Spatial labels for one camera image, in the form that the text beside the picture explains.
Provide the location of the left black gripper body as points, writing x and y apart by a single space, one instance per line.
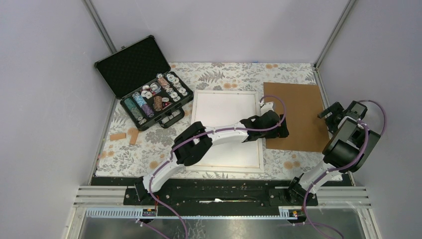
271 134

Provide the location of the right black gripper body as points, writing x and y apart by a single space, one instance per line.
331 124

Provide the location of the brown cardboard backing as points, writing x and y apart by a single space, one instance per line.
303 103

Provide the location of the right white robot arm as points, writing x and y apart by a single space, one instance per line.
351 143

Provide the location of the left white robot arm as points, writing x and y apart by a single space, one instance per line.
194 142

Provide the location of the black poker chip case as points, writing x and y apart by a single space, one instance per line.
142 80

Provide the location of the brown tape piece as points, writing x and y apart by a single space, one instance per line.
117 136

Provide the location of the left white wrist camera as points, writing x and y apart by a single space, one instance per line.
266 107

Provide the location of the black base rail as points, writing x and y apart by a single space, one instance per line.
217 197

